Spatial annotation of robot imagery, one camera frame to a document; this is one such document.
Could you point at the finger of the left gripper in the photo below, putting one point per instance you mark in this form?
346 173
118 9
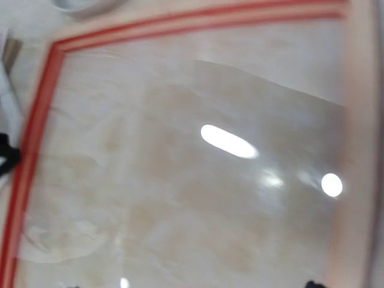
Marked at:
11 155

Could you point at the white mat board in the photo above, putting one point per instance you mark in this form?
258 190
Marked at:
11 115

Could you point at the white plate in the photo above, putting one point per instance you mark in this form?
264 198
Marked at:
73 7

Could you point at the red and wood picture frame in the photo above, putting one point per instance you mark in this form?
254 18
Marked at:
353 240

